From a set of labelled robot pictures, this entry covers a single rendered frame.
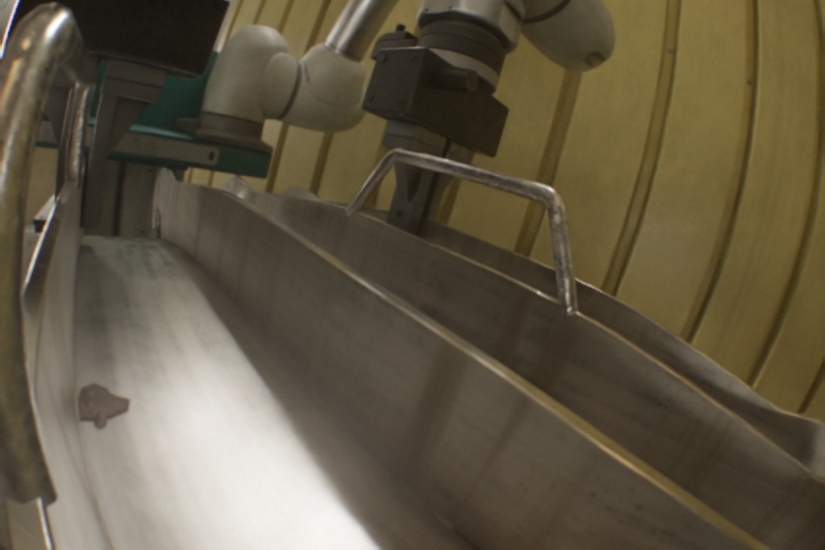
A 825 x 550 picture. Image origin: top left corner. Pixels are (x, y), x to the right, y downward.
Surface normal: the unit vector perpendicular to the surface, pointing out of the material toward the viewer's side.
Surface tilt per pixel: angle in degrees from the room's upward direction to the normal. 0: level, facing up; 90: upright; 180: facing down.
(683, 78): 90
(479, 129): 90
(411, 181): 90
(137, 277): 6
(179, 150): 90
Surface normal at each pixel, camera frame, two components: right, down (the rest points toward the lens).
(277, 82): 0.67, 0.34
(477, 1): 0.01, 0.19
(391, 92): -0.63, -0.04
